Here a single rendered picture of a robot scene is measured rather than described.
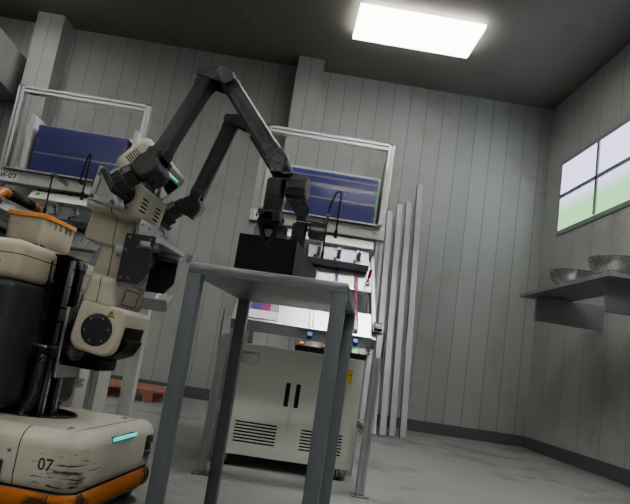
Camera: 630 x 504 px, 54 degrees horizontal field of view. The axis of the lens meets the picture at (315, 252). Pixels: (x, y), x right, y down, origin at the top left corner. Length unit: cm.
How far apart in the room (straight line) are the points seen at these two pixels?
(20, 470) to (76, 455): 16
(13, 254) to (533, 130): 674
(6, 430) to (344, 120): 604
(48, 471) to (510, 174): 657
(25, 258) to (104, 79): 587
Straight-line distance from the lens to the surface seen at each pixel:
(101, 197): 204
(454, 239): 734
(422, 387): 712
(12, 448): 201
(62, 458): 194
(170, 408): 177
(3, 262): 211
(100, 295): 212
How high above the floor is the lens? 58
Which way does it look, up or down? 10 degrees up
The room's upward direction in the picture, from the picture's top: 9 degrees clockwise
